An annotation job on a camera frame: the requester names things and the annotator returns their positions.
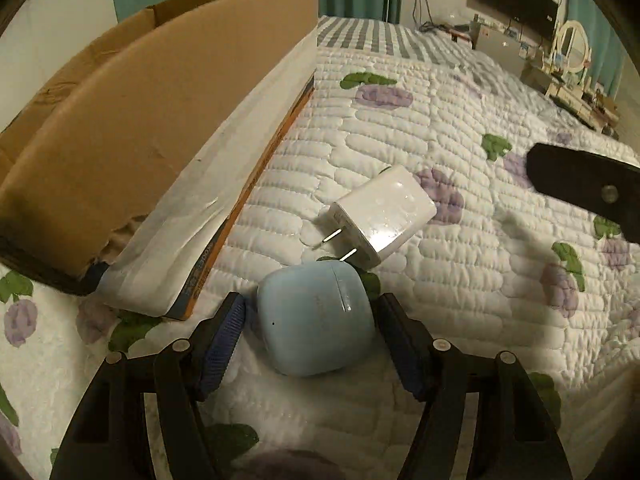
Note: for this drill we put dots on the white dressing table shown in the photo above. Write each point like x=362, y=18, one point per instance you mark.
x=580, y=100

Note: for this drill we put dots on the white oval mirror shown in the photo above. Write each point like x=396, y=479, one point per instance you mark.
x=572, y=47

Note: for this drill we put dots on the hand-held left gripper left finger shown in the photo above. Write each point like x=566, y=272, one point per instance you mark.
x=220, y=347

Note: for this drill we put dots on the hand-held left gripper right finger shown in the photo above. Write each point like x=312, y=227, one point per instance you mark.
x=406, y=355

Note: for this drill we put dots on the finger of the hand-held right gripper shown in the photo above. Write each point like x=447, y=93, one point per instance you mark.
x=575, y=180

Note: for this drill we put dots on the white floral quilt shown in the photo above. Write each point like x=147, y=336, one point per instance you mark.
x=450, y=285

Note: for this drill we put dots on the light blue earbud case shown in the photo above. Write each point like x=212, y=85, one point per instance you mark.
x=315, y=320

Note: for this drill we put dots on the grey refrigerator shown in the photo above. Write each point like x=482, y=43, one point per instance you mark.
x=500, y=45

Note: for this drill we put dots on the white cube charger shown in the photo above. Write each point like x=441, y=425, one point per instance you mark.
x=390, y=210

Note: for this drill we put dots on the white pole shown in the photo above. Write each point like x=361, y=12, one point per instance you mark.
x=388, y=5

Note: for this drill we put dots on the brown cardboard box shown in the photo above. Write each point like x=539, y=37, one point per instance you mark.
x=150, y=135

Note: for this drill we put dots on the grey gingham blanket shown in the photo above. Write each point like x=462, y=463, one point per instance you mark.
x=380, y=35

